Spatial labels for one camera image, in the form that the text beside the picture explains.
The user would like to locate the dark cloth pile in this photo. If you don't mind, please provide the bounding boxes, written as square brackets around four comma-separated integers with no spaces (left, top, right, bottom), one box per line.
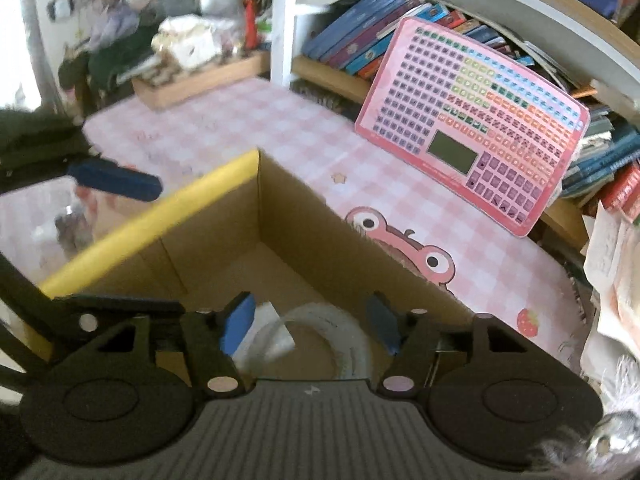
[57,7,162,107]

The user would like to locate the white packet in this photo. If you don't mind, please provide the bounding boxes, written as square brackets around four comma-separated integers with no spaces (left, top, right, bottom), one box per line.
[234,301,297,377]

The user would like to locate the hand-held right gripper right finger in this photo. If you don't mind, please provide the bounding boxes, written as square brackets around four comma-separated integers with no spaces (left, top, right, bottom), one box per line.
[366,291,551,400]

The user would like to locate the red figurine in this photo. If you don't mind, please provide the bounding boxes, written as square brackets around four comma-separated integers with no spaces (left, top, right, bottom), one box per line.
[242,0,262,52]

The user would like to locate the clear tape roll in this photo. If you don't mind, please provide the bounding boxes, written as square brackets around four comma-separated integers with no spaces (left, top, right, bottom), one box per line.
[281,304,374,382]

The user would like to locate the wooden track piece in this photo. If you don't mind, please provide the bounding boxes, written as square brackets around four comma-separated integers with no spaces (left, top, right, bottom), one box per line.
[132,50,272,112]

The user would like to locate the pink checked tablecloth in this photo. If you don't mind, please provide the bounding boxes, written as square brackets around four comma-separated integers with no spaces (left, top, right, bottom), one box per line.
[0,77,593,378]

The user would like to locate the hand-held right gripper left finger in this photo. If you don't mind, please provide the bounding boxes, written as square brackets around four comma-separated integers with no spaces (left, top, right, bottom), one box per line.
[47,291,257,399]

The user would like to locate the cream patterned box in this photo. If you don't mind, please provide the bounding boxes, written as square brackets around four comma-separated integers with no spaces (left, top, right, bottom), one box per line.
[151,14,227,70]

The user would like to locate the pink learning keyboard board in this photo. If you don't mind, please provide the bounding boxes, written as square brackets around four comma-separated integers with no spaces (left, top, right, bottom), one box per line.
[354,16,592,238]

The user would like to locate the pale fluffy fabric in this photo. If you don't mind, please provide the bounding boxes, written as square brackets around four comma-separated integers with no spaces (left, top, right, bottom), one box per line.
[537,352,640,480]

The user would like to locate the cardboard box with yellow rim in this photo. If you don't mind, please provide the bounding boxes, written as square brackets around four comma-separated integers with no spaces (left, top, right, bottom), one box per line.
[37,149,476,382]

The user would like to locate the silver ball ornament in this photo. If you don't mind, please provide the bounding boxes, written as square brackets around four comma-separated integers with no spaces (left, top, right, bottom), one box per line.
[589,411,637,467]

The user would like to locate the row of shelf books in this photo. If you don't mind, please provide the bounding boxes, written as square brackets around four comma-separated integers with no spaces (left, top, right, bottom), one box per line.
[300,0,640,223]

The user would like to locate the stack of papers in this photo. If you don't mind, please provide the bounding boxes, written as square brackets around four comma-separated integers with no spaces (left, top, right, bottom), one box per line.
[581,200,640,383]

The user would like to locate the small grey jar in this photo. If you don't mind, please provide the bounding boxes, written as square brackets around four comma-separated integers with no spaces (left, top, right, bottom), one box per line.
[54,199,97,252]

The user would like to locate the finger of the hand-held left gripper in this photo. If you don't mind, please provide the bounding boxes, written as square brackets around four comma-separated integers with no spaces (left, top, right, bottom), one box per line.
[60,159,162,204]
[0,251,57,311]

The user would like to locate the white wooden bookshelf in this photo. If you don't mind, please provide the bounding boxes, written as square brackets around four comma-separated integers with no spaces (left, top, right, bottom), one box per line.
[270,0,640,261]

